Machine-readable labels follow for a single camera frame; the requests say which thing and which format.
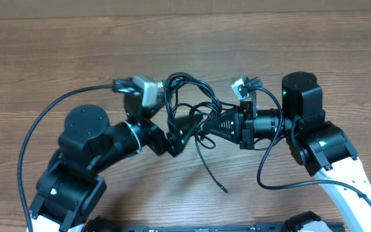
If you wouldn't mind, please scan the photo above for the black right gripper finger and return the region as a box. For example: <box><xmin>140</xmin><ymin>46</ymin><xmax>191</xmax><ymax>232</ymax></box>
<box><xmin>210</xmin><ymin>106</ymin><xmax>239</xmax><ymax>124</ymax></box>
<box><xmin>203</xmin><ymin>119</ymin><xmax>240</xmax><ymax>144</ymax></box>

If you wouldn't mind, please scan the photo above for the black USB-C cable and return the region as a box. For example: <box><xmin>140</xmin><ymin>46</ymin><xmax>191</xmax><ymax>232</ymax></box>
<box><xmin>167</xmin><ymin>101</ymin><xmax>229</xmax><ymax>194</ymax></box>

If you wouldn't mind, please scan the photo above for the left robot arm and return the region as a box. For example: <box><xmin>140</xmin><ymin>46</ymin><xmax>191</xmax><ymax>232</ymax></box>
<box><xmin>30</xmin><ymin>104</ymin><xmax>203</xmax><ymax>231</ymax></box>

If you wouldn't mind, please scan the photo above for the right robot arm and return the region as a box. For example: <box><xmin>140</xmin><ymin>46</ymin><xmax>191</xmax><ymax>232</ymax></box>
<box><xmin>201</xmin><ymin>72</ymin><xmax>371</xmax><ymax>231</ymax></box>

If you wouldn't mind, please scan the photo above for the right camera cable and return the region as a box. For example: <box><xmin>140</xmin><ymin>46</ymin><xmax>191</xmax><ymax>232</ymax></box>
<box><xmin>252</xmin><ymin>86</ymin><xmax>371</xmax><ymax>232</ymax></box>

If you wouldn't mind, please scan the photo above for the camera cable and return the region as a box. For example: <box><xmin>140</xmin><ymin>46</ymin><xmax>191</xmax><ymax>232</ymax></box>
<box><xmin>17</xmin><ymin>84</ymin><xmax>115</xmax><ymax>232</ymax></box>
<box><xmin>252</xmin><ymin>86</ymin><xmax>371</xmax><ymax>232</ymax></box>

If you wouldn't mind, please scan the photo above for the left camera cable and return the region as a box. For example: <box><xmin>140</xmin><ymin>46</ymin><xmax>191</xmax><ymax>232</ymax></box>
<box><xmin>17</xmin><ymin>84</ymin><xmax>115</xmax><ymax>232</ymax></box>

